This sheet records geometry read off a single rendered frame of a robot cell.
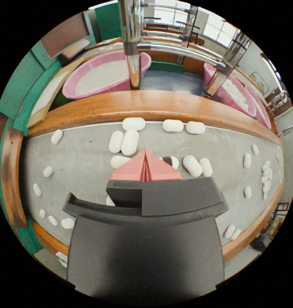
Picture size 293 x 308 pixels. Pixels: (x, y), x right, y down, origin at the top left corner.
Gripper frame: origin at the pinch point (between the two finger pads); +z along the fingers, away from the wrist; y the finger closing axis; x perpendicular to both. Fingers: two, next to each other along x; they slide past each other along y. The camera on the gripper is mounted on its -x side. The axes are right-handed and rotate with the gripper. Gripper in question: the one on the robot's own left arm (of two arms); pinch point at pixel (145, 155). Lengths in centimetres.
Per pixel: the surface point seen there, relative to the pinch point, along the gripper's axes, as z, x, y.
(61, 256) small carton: -21.5, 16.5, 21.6
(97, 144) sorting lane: 2.6, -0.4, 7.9
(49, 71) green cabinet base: 22, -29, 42
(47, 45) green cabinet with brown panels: 19, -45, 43
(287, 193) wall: -103, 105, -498
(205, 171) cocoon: -1.8, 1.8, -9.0
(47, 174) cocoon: -3.2, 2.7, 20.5
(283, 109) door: 85, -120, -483
